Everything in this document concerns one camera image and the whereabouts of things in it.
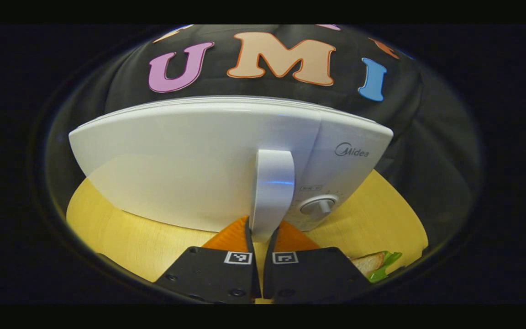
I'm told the sandwich with green lettuce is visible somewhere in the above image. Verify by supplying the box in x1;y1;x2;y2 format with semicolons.
350;250;403;283

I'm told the white microwave oven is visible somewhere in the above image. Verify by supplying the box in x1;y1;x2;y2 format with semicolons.
68;96;394;243

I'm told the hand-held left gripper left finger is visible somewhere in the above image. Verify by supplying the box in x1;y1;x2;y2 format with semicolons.
153;216;261;304

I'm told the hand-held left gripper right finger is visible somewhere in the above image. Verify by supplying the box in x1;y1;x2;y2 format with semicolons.
263;219;373;304

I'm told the black backdrop cloth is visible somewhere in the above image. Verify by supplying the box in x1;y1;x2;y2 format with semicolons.
46;25;480;238

